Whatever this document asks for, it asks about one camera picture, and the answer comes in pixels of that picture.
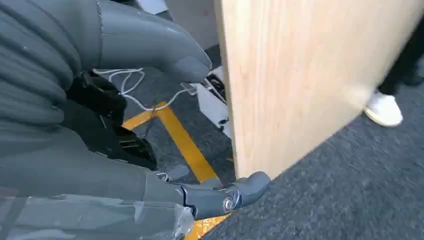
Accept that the person's leg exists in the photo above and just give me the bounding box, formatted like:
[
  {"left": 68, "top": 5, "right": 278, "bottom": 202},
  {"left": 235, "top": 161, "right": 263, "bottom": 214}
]
[{"left": 377, "top": 18, "right": 424, "bottom": 97}]

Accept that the thin white cable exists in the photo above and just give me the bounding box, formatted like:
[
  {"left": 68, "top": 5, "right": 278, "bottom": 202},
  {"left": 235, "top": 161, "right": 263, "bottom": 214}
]
[{"left": 92, "top": 67, "right": 197, "bottom": 112}]

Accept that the white power strip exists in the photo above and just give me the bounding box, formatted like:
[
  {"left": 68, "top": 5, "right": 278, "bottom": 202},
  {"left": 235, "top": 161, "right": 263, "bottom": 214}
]
[{"left": 194, "top": 65, "right": 233, "bottom": 139}]

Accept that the person's white shoe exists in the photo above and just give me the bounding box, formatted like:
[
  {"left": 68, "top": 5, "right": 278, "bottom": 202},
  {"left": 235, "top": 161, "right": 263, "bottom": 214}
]
[{"left": 363, "top": 90, "right": 405, "bottom": 128}]

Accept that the ribbed grey right arm sleeve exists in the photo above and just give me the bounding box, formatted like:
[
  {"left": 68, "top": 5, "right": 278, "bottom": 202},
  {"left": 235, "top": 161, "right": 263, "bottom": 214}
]
[{"left": 0, "top": 0, "right": 102, "bottom": 133}]

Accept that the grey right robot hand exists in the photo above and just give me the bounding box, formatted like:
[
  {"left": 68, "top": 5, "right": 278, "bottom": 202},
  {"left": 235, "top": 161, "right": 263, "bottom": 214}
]
[{"left": 0, "top": 0, "right": 272, "bottom": 240}]

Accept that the yellow floor tape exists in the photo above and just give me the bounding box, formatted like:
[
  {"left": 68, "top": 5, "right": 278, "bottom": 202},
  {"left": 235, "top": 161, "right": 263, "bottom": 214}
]
[{"left": 121, "top": 100, "right": 233, "bottom": 240}]

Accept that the pale wooden desk side panel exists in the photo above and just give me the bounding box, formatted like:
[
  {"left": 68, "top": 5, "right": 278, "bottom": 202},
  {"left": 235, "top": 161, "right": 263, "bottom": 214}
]
[{"left": 214, "top": 0, "right": 424, "bottom": 181}]

